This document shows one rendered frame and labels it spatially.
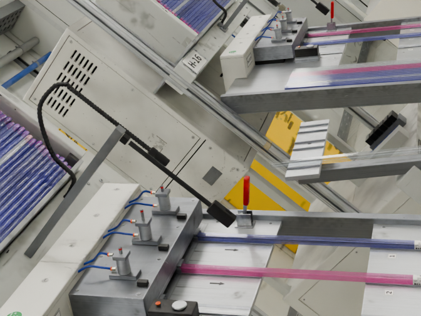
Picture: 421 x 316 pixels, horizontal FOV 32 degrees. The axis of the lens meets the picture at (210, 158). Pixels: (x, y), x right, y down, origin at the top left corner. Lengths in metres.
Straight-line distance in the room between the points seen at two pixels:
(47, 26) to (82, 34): 2.25
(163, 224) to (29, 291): 0.30
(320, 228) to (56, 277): 0.53
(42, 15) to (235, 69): 2.35
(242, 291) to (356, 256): 1.17
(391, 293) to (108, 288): 0.47
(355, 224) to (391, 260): 0.15
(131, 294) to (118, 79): 1.22
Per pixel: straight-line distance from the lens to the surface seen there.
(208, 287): 1.32
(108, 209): 1.46
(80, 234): 1.39
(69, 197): 1.27
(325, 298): 2.55
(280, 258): 4.62
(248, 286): 1.31
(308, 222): 1.48
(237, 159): 2.34
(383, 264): 1.35
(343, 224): 1.48
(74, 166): 1.55
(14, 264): 1.35
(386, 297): 1.27
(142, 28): 2.38
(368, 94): 2.18
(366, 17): 5.80
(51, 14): 4.58
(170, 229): 1.39
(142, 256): 1.32
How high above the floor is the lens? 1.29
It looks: 4 degrees down
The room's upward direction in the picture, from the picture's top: 52 degrees counter-clockwise
